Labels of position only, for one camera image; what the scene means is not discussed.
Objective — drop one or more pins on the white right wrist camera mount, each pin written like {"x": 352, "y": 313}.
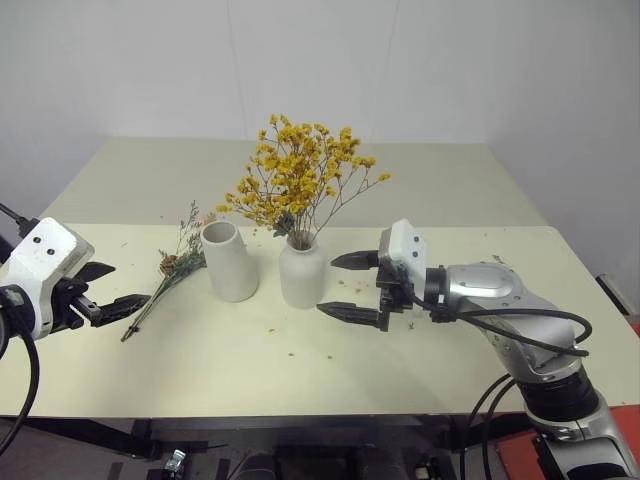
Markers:
{"x": 402, "y": 250}

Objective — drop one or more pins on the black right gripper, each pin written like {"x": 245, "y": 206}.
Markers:
{"x": 392, "y": 297}

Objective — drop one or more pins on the yellow dried flower bouquet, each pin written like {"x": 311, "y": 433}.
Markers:
{"x": 295, "y": 170}

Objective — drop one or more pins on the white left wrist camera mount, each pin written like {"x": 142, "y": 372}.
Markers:
{"x": 42, "y": 270}

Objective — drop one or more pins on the black table frame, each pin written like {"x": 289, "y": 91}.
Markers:
{"x": 300, "y": 425}

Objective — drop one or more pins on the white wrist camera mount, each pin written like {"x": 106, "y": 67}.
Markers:
{"x": 402, "y": 250}
{"x": 42, "y": 270}

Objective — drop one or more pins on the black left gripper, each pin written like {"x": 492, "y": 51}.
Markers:
{"x": 67, "y": 300}

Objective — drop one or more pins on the green and pink dried bouquet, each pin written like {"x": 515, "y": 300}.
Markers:
{"x": 182, "y": 262}

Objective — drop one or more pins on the white slant-topped cylinder vase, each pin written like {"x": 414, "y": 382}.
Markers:
{"x": 232, "y": 270}

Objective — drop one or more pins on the white bottle-shaped vase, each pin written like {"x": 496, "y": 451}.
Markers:
{"x": 302, "y": 280}

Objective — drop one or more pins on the silver metal clamp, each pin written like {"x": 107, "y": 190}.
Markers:
{"x": 176, "y": 461}

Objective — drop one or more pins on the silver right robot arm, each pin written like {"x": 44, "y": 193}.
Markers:
{"x": 505, "y": 292}

